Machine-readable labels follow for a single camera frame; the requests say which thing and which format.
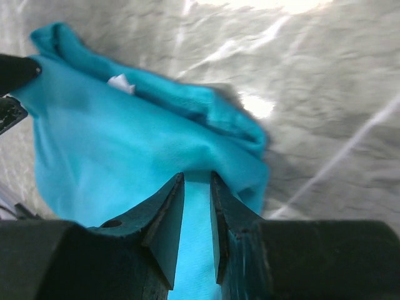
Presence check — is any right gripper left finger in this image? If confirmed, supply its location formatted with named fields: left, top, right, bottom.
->
left=1, top=173, right=184, bottom=299

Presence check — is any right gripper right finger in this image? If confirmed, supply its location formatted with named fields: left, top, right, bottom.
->
left=210, top=172, right=399, bottom=299

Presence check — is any teal t shirt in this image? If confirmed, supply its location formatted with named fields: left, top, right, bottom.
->
left=26, top=23, right=269, bottom=299

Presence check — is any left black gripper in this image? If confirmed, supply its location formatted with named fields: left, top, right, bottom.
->
left=0, top=54, right=42, bottom=134

